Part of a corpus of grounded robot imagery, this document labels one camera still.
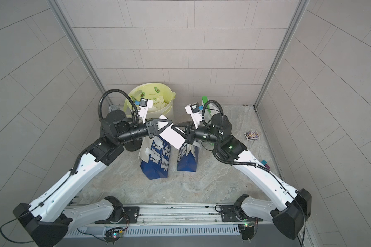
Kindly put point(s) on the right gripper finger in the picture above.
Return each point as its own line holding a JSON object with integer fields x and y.
{"x": 183, "y": 125}
{"x": 181, "y": 131}

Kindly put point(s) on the white receipt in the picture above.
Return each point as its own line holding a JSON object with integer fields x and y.
{"x": 172, "y": 137}

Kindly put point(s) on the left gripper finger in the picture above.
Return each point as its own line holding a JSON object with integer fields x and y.
{"x": 155, "y": 130}
{"x": 159, "y": 122}

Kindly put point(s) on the small card box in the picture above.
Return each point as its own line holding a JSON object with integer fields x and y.
{"x": 252, "y": 136}

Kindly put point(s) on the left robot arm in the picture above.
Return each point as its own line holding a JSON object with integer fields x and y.
{"x": 47, "y": 220}

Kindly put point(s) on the circuit board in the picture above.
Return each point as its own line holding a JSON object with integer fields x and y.
{"x": 114, "y": 234}
{"x": 247, "y": 231}

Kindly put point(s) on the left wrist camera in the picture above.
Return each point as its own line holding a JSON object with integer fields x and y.
{"x": 144, "y": 105}

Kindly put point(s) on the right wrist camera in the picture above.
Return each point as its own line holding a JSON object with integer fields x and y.
{"x": 195, "y": 111}

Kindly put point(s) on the aluminium rail frame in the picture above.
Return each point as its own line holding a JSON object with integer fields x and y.
{"x": 200, "y": 219}

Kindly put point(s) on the right circuit board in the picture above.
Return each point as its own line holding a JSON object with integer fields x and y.
{"x": 247, "y": 231}

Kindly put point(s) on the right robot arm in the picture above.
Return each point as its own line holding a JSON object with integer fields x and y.
{"x": 288, "y": 208}

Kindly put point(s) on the teal purple blocks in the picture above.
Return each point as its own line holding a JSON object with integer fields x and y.
{"x": 264, "y": 163}

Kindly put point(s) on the shredded paper in bin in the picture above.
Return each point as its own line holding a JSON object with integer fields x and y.
{"x": 158, "y": 100}

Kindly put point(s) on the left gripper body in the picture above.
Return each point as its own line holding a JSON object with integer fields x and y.
{"x": 139, "y": 131}

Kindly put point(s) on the left circuit board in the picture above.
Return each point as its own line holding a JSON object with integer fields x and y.
{"x": 114, "y": 234}

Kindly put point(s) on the cream trash bin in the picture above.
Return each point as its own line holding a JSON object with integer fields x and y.
{"x": 156, "y": 98}

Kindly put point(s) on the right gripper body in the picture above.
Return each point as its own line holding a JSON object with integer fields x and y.
{"x": 207, "y": 134}

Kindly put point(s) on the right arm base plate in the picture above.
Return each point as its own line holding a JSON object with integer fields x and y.
{"x": 231, "y": 213}

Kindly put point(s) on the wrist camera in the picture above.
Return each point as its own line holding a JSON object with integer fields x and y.
{"x": 195, "y": 111}
{"x": 144, "y": 105}

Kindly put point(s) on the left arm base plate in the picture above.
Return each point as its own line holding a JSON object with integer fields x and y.
{"x": 126, "y": 214}

